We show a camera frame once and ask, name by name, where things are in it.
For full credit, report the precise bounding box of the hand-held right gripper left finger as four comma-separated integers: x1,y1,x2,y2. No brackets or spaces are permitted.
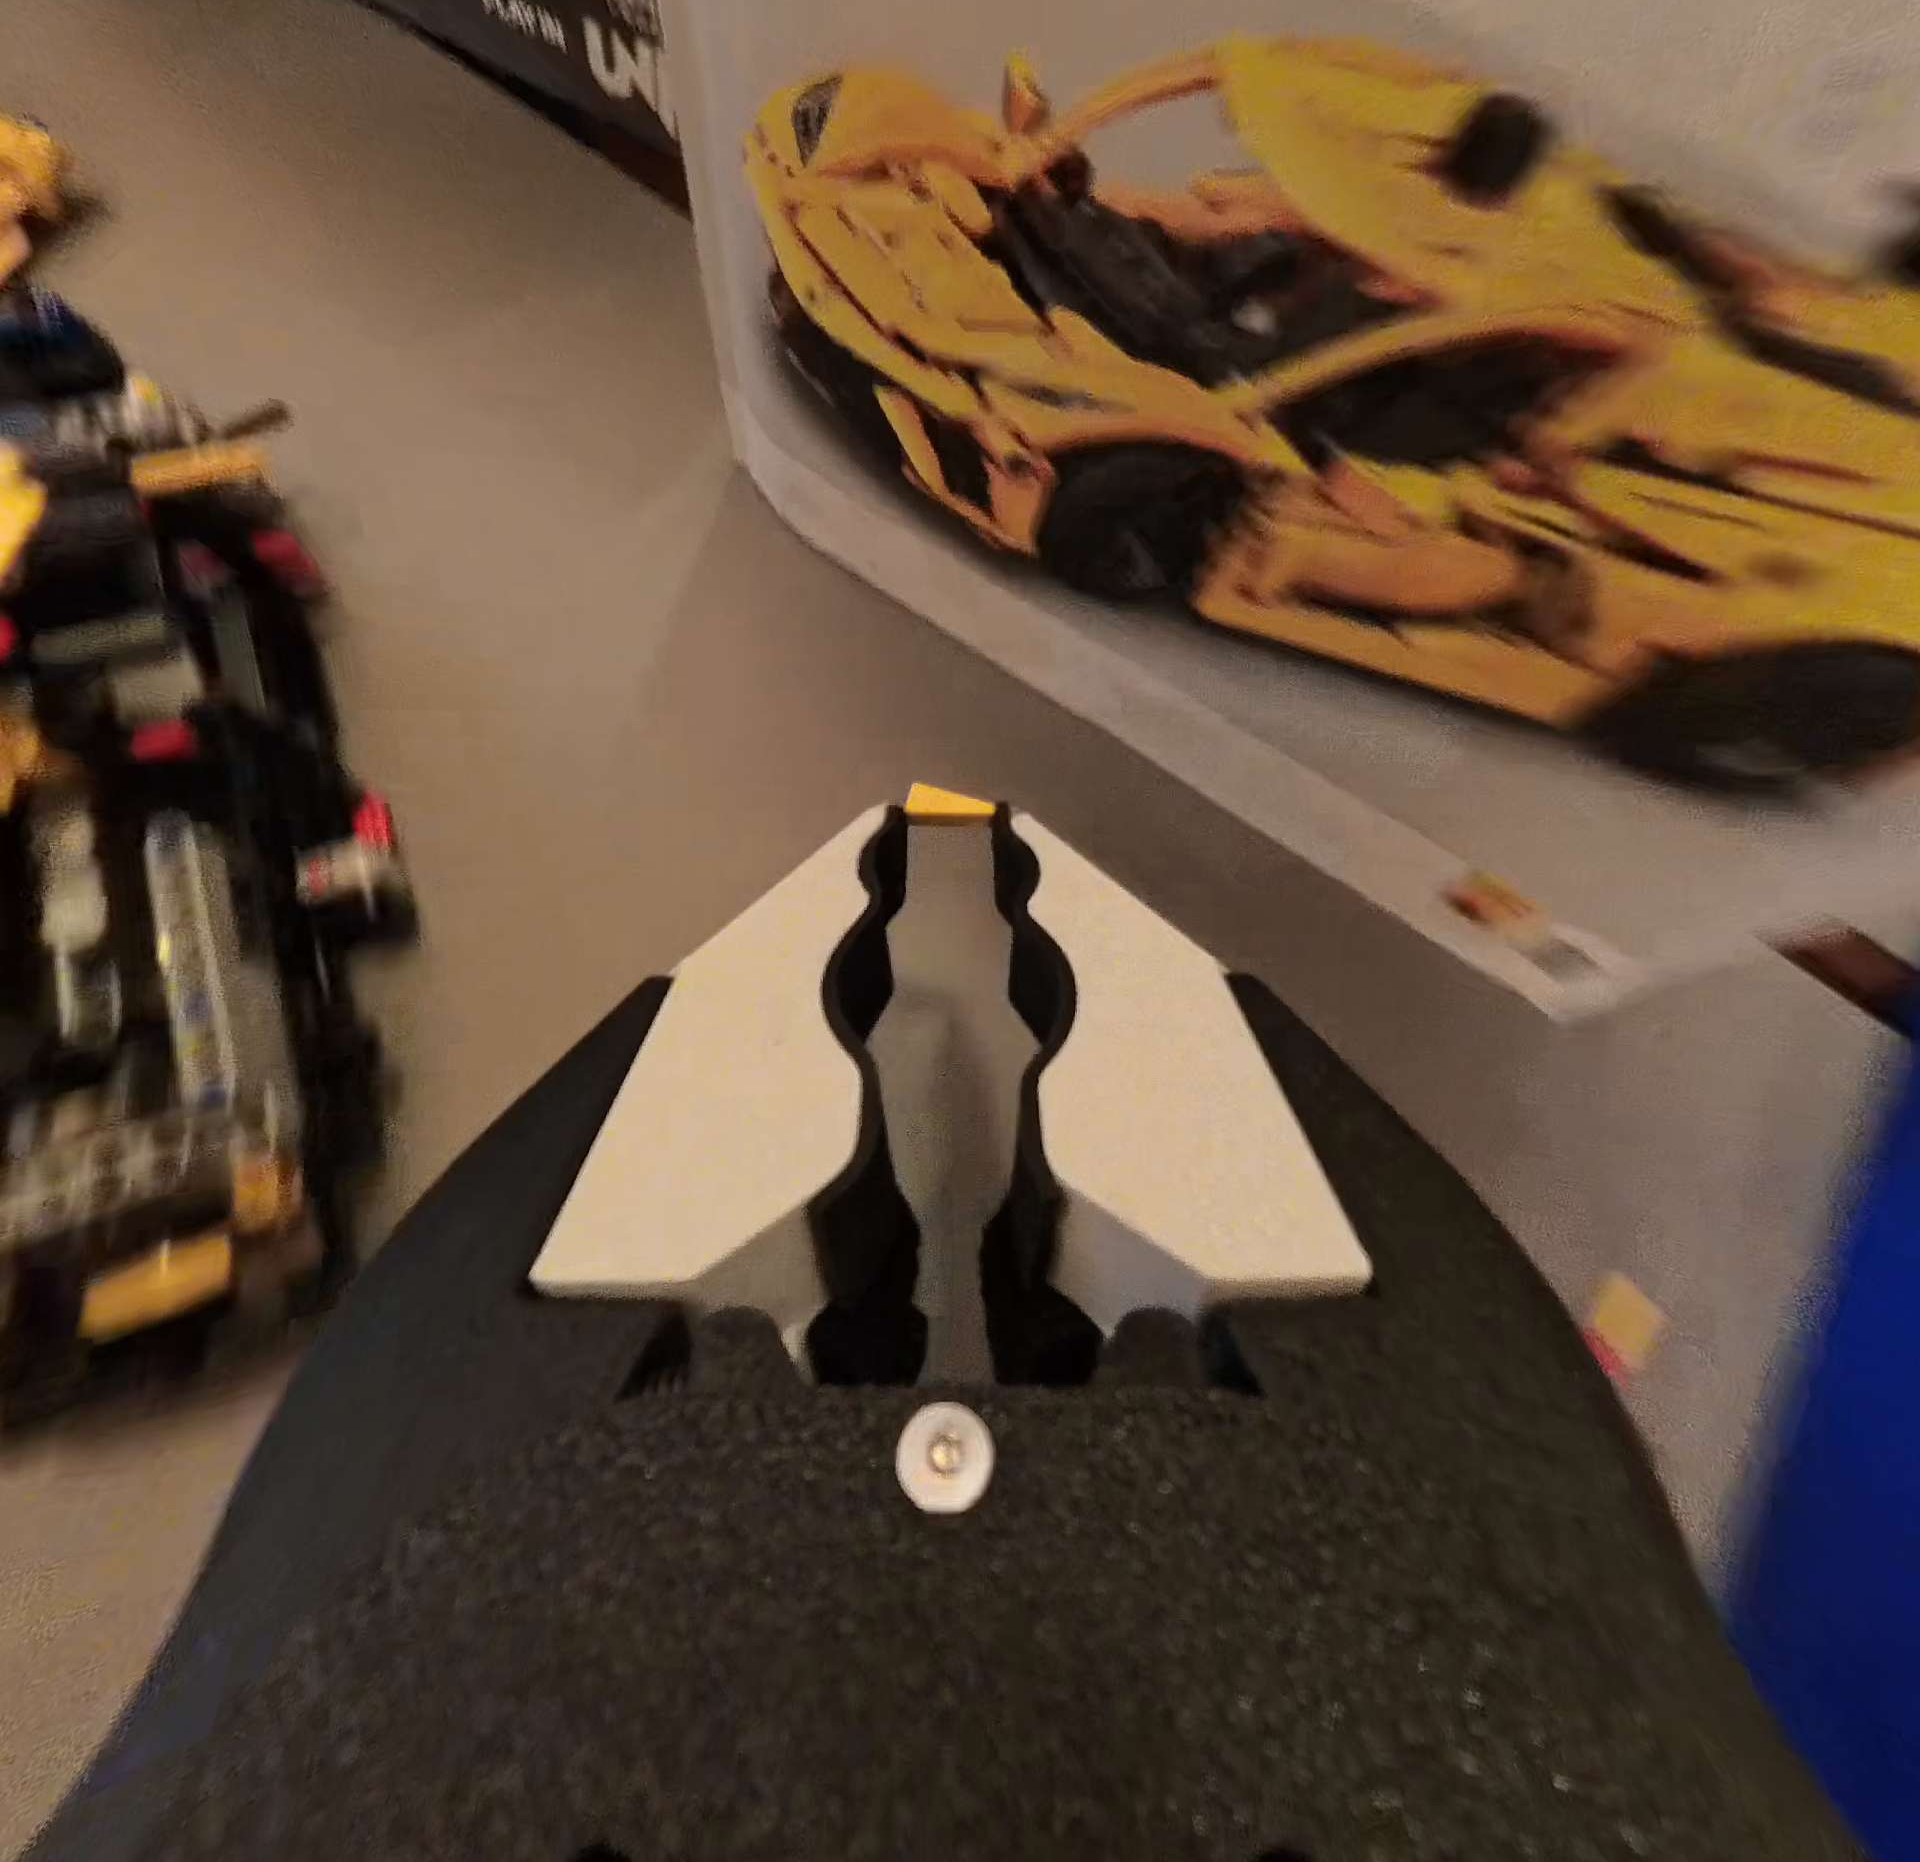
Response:
528,804,925,1383

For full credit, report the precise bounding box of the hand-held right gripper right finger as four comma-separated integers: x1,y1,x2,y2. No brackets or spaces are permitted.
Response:
992,809,1374,1383

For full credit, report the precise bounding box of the grey desk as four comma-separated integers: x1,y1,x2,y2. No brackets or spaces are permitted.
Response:
0,0,1906,1862

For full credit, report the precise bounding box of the instruction booklet with yellow car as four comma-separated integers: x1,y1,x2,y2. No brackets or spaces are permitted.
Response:
646,0,1920,1023

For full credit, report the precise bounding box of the small yellow red brick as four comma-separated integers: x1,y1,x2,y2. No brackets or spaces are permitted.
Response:
1581,1268,1670,1383

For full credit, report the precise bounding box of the partly built toy car model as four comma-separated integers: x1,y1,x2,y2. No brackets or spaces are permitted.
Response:
0,105,424,1432

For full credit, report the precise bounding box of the blue storage bin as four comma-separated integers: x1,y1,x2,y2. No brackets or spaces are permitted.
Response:
1726,993,1920,1862

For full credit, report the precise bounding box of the dark toy car box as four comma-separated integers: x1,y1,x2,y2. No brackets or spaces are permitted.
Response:
254,0,694,216

